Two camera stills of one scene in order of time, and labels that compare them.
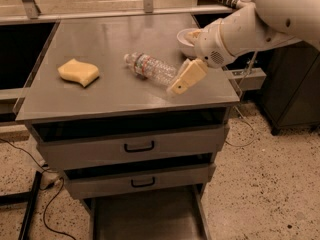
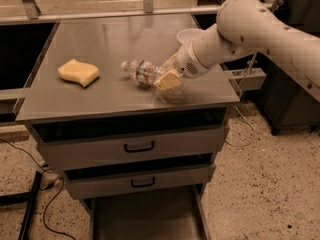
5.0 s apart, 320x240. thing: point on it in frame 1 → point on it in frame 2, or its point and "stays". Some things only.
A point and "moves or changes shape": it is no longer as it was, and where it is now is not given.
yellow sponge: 78,71 stays
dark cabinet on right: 291,87 stays
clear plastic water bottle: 149,67 moves or changes shape
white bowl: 186,46 stays
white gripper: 209,47 → 184,63
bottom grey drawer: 175,214 stays
